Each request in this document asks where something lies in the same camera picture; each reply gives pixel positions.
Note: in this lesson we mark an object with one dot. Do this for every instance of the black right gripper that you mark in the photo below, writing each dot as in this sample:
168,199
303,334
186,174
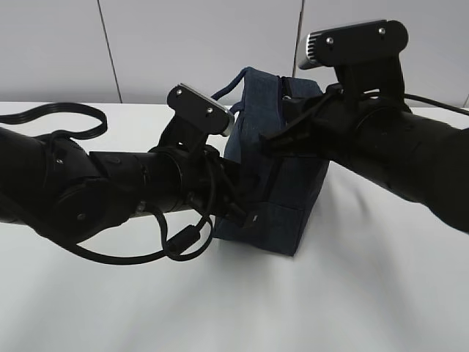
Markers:
315,126

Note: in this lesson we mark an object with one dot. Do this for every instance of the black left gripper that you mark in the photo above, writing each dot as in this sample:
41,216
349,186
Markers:
222,188

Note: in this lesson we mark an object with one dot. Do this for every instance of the dark blue lunch bag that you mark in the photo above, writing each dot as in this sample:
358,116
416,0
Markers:
286,188

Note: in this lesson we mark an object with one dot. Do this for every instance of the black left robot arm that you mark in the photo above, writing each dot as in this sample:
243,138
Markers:
61,191

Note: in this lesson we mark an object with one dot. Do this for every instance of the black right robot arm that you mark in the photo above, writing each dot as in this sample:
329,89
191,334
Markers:
418,159

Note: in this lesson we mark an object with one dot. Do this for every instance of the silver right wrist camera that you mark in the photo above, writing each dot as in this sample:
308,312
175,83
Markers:
351,44

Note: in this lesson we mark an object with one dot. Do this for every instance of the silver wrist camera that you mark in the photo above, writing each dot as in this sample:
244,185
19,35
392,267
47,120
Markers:
205,113
351,44

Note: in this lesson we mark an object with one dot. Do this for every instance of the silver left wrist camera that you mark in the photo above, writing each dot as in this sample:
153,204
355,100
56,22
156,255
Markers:
205,113

